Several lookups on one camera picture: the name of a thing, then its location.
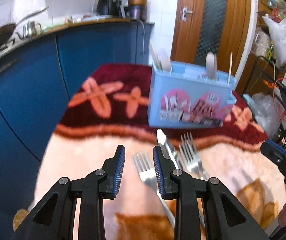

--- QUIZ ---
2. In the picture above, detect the silver door handle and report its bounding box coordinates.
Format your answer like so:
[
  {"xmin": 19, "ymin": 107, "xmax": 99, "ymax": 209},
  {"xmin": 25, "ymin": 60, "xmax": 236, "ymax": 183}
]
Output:
[{"xmin": 182, "ymin": 6, "xmax": 193, "ymax": 22}]

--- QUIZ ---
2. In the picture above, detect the pot with brown lid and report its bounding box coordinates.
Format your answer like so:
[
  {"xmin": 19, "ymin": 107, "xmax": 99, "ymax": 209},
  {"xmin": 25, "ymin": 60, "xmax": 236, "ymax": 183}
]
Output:
[{"xmin": 125, "ymin": 5, "xmax": 148, "ymax": 21}]

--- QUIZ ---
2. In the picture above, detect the dark kitchen countertop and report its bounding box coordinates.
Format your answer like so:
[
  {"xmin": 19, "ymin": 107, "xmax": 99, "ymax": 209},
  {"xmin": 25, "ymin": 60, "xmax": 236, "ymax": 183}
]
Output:
[{"xmin": 0, "ymin": 17, "xmax": 156, "ymax": 73}]

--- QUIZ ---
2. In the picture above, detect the black wok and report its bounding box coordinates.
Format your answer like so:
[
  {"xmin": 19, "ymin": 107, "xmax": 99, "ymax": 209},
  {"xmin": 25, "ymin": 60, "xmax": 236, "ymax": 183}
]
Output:
[{"xmin": 0, "ymin": 6, "xmax": 49, "ymax": 55}]

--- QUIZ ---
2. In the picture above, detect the wooden wall shelf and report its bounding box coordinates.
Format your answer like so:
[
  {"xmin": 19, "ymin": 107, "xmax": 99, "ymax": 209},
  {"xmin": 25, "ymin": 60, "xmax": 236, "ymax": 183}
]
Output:
[{"xmin": 248, "ymin": 0, "xmax": 286, "ymax": 63}]

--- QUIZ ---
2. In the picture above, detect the blue kitchen base cabinet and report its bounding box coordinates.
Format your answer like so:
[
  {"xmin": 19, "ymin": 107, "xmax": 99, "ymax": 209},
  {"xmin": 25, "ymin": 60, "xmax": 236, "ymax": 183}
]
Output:
[{"xmin": 0, "ymin": 22, "xmax": 155, "ymax": 220}]

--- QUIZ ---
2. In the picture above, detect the steel fork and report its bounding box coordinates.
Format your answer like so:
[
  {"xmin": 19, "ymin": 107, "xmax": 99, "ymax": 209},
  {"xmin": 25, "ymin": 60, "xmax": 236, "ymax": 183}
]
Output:
[
  {"xmin": 133, "ymin": 151, "xmax": 177, "ymax": 230},
  {"xmin": 179, "ymin": 140, "xmax": 208, "ymax": 180},
  {"xmin": 181, "ymin": 132, "xmax": 195, "ymax": 153}
]

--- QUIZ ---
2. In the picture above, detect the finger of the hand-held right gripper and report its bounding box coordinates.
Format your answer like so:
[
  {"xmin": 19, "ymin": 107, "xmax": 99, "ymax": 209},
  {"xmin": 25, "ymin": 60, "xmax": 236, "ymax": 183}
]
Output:
[{"xmin": 260, "ymin": 139, "xmax": 286, "ymax": 167}]

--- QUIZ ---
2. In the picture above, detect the white plastic spoon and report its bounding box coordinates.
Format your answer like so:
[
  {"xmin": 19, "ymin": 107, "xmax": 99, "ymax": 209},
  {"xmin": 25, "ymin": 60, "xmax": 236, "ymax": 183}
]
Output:
[{"xmin": 159, "ymin": 48, "xmax": 172, "ymax": 72}]

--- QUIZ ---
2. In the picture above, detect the clear plastic bag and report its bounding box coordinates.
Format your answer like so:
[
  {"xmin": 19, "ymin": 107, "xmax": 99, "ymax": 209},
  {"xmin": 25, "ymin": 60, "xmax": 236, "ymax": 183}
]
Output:
[{"xmin": 252, "ymin": 92, "xmax": 282, "ymax": 137}]

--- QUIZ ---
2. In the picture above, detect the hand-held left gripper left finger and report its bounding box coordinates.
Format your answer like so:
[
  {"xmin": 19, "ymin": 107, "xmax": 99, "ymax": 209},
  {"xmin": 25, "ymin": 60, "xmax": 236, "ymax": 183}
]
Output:
[{"xmin": 9, "ymin": 145, "xmax": 126, "ymax": 240}]

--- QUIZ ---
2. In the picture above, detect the steel kettle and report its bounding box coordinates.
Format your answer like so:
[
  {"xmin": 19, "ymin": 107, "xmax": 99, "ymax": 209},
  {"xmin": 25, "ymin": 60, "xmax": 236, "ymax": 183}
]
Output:
[{"xmin": 16, "ymin": 21, "xmax": 42, "ymax": 40}]

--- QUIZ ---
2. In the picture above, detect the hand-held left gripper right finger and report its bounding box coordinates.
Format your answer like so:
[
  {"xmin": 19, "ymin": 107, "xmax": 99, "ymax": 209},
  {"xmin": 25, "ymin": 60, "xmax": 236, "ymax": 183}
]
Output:
[{"xmin": 153, "ymin": 145, "xmax": 271, "ymax": 240}]

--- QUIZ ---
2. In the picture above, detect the steel table knife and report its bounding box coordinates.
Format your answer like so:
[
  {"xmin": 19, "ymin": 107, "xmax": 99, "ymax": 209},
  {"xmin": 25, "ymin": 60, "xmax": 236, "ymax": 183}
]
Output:
[{"xmin": 156, "ymin": 129, "xmax": 181, "ymax": 170}]

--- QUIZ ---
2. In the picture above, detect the light blue utensil box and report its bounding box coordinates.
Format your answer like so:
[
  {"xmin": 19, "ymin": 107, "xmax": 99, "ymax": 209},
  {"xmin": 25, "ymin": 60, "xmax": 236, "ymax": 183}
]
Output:
[{"xmin": 148, "ymin": 60, "xmax": 237, "ymax": 129}]

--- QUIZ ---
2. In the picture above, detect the white power cable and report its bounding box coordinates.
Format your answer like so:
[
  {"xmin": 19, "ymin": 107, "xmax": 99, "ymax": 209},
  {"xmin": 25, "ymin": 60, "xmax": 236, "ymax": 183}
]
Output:
[{"xmin": 136, "ymin": 19, "xmax": 146, "ymax": 65}]

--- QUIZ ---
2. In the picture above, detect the wooden cutting board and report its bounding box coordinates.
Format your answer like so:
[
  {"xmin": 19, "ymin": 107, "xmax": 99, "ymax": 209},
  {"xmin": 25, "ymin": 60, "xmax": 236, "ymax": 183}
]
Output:
[{"xmin": 65, "ymin": 15, "xmax": 131, "ymax": 25}]

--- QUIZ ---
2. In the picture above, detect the grey beige plastic spoon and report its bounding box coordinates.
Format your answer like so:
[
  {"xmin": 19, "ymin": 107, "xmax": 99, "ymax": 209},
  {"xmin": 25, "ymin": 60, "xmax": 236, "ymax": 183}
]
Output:
[{"xmin": 205, "ymin": 52, "xmax": 218, "ymax": 81}]

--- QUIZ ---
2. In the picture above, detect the wooden door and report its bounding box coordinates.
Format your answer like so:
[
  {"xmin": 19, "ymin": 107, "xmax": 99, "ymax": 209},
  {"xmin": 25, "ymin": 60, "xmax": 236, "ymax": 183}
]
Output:
[{"xmin": 170, "ymin": 0, "xmax": 252, "ymax": 90}]

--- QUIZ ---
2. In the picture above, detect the black air fryer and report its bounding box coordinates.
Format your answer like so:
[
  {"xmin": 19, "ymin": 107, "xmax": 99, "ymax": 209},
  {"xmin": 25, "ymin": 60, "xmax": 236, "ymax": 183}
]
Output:
[{"xmin": 96, "ymin": 0, "xmax": 123, "ymax": 18}]

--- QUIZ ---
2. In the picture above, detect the white plastic bag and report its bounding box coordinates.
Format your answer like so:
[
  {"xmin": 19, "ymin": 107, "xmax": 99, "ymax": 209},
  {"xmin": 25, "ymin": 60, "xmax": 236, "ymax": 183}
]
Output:
[{"xmin": 262, "ymin": 14, "xmax": 286, "ymax": 68}]

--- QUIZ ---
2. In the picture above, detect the wooden chopstick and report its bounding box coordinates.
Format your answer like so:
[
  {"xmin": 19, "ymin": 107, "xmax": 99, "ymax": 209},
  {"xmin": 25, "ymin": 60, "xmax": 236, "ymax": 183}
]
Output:
[
  {"xmin": 149, "ymin": 40, "xmax": 158, "ymax": 68},
  {"xmin": 228, "ymin": 52, "xmax": 233, "ymax": 85}
]

